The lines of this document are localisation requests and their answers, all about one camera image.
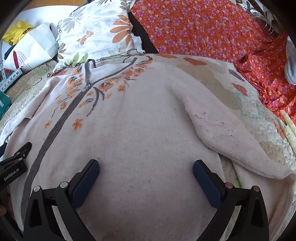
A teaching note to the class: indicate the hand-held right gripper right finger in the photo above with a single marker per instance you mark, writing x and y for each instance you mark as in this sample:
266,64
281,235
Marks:
205,180

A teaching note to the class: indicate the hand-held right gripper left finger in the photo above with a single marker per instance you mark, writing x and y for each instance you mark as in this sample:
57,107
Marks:
86,179

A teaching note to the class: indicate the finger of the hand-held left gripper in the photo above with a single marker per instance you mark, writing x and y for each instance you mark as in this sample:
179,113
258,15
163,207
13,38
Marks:
22,153

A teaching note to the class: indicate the white fleece cloth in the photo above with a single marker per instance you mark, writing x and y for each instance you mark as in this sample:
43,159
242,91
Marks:
138,129

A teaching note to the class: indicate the green box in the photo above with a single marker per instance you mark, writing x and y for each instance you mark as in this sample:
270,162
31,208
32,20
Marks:
4,102

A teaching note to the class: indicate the colourful printed box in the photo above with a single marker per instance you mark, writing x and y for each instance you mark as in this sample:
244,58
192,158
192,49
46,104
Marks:
9,77

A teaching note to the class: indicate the white heart-print quilted blanket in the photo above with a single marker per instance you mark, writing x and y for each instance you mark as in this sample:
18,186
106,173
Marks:
249,104

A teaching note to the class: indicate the pale ribbed stick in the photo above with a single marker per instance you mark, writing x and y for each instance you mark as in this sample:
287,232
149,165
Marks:
289,125

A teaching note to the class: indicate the white paper bag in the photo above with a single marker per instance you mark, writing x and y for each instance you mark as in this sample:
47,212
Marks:
32,51

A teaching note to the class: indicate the yellow plastic bag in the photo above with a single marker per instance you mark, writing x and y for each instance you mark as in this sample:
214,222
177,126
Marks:
19,31

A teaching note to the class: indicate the white floral leaf pillow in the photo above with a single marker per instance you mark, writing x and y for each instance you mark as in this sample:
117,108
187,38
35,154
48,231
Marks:
97,30

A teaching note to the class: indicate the grey-blue cloth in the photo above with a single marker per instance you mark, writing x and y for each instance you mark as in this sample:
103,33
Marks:
291,62

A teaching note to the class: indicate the orange floral cloth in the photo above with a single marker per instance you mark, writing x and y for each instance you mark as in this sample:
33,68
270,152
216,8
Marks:
208,30

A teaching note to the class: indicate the silver metal rack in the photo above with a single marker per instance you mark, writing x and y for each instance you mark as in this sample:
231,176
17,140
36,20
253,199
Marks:
266,18

